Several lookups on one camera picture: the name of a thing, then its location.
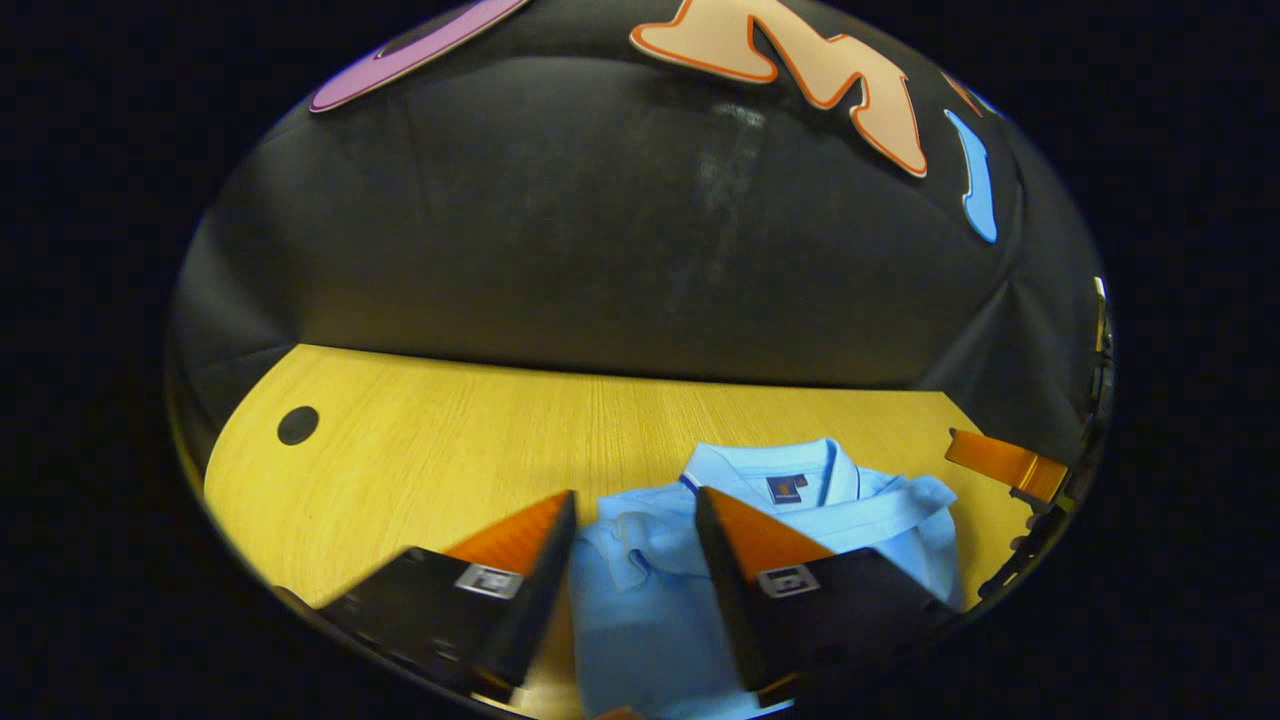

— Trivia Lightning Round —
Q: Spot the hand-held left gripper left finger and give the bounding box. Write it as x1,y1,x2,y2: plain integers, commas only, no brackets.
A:
318,490,578,701

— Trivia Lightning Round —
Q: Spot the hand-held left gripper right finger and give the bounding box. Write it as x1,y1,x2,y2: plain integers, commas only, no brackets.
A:
695,486,961,706

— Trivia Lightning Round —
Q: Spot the light blue T-shirt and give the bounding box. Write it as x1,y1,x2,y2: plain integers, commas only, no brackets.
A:
568,437,963,720

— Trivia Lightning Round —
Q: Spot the black backdrop cloth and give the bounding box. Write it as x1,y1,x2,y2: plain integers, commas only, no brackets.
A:
165,0,1106,471

